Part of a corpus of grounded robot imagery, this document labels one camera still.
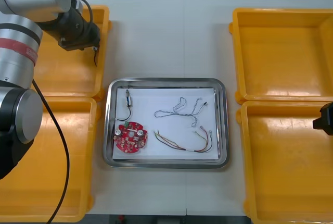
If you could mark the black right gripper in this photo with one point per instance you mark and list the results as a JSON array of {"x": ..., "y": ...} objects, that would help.
[{"x": 326, "y": 122}]

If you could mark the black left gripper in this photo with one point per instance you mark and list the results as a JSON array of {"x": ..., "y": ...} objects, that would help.
[{"x": 80, "y": 35}]

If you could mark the round red circuit board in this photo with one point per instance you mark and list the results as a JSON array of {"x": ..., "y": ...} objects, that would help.
[{"x": 130, "y": 141}]

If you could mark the yellow-orange plastic bin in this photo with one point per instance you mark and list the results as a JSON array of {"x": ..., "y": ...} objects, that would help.
[
  {"x": 281, "y": 169},
  {"x": 80, "y": 156},
  {"x": 78, "y": 78},
  {"x": 281, "y": 52}
]

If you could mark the white sheet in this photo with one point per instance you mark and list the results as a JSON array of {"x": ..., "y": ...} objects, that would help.
[{"x": 166, "y": 99}]

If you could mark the steel tray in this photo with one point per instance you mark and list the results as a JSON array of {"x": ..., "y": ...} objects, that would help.
[{"x": 166, "y": 164}]

